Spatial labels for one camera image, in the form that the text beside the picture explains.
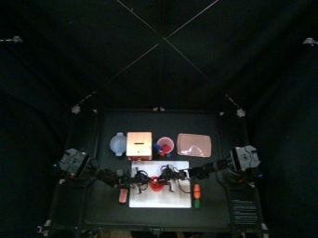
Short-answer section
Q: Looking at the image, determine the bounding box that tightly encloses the red front wooden drawer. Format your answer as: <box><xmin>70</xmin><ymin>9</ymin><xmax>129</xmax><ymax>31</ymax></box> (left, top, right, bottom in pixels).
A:
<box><xmin>129</xmin><ymin>155</ymin><xmax>152</xmax><ymax>162</ymax></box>

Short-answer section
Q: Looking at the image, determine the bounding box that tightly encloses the wooden drawer cabinet box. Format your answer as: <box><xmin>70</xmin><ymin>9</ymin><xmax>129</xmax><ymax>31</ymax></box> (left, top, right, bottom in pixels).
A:
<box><xmin>126</xmin><ymin>131</ymin><xmax>154</xmax><ymax>158</ymax></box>

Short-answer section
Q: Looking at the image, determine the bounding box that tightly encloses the grey bowl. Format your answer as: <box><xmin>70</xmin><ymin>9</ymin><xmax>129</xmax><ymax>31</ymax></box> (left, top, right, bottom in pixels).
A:
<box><xmin>109</xmin><ymin>132</ymin><xmax>129</xmax><ymax>157</ymax></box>

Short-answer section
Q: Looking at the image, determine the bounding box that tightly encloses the white cutting board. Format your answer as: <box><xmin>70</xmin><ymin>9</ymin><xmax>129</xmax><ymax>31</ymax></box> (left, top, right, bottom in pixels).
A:
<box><xmin>129</xmin><ymin>160</ymin><xmax>193</xmax><ymax>209</ymax></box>

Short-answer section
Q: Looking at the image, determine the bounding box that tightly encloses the pink oblong toy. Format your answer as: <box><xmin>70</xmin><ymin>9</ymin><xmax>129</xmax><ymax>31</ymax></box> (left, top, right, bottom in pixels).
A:
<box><xmin>118</xmin><ymin>188</ymin><xmax>130</xmax><ymax>205</ymax></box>

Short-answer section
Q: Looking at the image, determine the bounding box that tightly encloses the pink plastic tray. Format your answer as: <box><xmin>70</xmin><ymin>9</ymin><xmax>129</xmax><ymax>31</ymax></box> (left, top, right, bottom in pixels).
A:
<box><xmin>177</xmin><ymin>133</ymin><xmax>213</xmax><ymax>158</ymax></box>

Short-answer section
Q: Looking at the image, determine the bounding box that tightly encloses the red plastic cup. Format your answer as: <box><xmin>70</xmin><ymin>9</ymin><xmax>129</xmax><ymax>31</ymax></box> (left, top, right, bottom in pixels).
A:
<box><xmin>156</xmin><ymin>136</ymin><xmax>176</xmax><ymax>156</ymax></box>

